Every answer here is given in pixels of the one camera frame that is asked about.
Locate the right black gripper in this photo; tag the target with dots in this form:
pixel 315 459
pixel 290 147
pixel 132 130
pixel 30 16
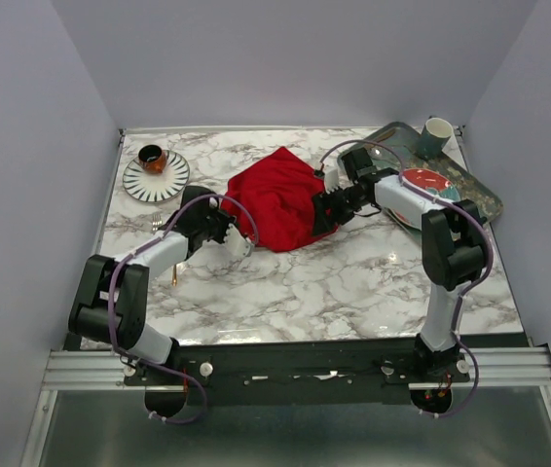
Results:
pixel 323 224

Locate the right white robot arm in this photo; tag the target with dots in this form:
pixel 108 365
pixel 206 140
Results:
pixel 456 252

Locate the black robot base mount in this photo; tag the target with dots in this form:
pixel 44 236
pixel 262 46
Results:
pixel 388 371

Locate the red cloth napkin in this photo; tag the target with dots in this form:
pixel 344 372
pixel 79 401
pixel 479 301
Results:
pixel 277 192

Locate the brown black teacup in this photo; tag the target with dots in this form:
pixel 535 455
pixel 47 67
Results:
pixel 152 158

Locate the green floral tray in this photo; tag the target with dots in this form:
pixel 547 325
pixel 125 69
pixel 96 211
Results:
pixel 401 147

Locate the silver fork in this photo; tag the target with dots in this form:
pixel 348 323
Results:
pixel 156 221

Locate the aluminium rail frame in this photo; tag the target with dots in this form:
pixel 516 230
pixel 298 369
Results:
pixel 88 416

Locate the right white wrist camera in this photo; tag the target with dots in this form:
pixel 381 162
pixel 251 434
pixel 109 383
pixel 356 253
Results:
pixel 330 179

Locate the dark green white cup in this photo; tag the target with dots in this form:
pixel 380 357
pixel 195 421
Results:
pixel 435 134

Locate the striped white saucer plate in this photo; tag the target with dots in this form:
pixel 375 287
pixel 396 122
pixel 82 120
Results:
pixel 157 188

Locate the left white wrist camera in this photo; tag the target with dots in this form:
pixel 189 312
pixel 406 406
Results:
pixel 236 244

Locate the silver spoon on tray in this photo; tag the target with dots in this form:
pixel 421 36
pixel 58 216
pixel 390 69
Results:
pixel 377 154

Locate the red blue patterned plate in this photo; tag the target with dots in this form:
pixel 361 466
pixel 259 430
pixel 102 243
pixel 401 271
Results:
pixel 433 182

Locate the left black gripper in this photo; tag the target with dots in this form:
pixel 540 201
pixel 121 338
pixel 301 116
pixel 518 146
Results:
pixel 226 221

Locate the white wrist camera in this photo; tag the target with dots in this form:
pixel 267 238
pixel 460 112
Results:
pixel 236 244
pixel 330 179

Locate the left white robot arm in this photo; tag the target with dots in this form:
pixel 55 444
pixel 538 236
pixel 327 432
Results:
pixel 111 300

